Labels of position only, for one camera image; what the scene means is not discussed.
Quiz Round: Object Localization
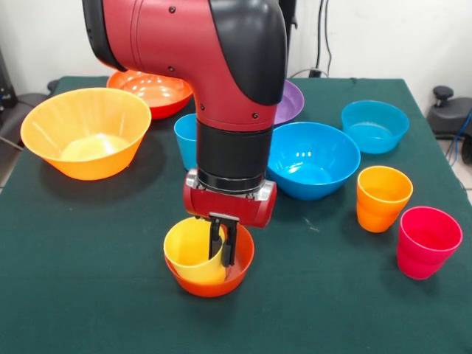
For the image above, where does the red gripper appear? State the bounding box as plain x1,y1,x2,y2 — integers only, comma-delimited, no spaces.
183,178,278,268

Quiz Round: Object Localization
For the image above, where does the yellow cup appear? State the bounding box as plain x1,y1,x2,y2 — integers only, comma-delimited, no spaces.
163,217,227,285

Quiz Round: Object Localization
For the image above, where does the small red bowl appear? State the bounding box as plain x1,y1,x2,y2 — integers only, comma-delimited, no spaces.
164,221,256,299

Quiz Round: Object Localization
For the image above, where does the large blue bowl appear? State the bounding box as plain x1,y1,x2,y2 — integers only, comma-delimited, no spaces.
265,121,361,201

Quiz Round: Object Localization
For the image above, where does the large orange bowl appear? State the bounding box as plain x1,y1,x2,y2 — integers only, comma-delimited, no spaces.
20,87,153,181

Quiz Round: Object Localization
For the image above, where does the black computer tower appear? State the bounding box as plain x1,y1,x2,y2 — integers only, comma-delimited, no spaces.
0,47,18,110

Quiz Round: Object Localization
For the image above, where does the dark green tablecloth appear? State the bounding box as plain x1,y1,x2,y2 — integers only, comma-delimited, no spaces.
0,75,472,354

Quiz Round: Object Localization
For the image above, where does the blue cup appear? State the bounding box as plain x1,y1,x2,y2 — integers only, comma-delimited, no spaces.
173,113,201,172

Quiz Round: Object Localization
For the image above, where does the purple bowl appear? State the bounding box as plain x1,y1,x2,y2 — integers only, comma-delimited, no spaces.
274,79,305,128

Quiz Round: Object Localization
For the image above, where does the large red bowl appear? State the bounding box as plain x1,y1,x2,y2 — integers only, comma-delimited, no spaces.
106,69,194,120

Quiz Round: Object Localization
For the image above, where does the orange cup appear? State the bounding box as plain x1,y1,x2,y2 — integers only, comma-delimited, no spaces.
355,165,414,234

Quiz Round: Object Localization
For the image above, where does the small blue bowl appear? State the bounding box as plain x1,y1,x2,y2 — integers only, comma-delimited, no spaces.
340,100,410,155

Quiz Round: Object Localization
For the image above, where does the pink cup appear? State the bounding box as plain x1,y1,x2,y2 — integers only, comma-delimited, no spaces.
396,206,464,281

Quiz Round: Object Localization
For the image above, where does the grey black floor base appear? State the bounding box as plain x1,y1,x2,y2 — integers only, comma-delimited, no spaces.
0,79,60,148
426,86,472,165

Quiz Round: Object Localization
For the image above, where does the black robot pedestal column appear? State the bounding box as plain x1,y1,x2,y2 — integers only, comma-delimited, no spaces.
280,0,298,78

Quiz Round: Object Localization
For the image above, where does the black wall cable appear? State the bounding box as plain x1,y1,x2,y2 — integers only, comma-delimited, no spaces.
287,0,335,79

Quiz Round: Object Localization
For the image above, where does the blue cable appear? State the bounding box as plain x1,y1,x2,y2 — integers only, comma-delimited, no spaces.
445,110,472,163

